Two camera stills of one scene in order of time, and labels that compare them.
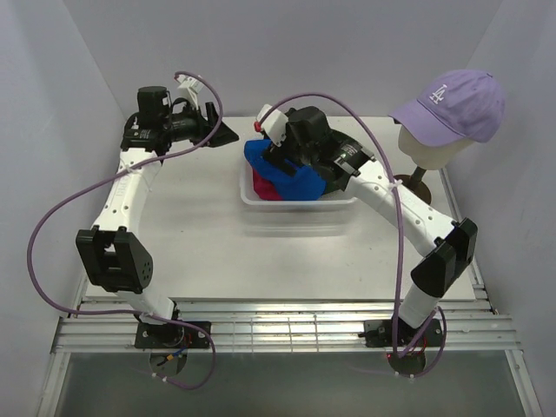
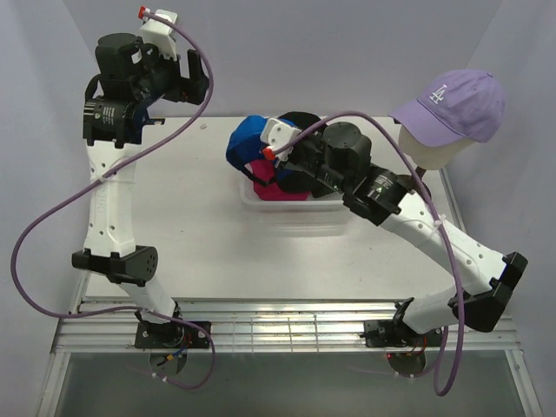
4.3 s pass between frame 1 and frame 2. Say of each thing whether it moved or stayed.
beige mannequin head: stayed
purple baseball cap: stayed
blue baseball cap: moved
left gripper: moved
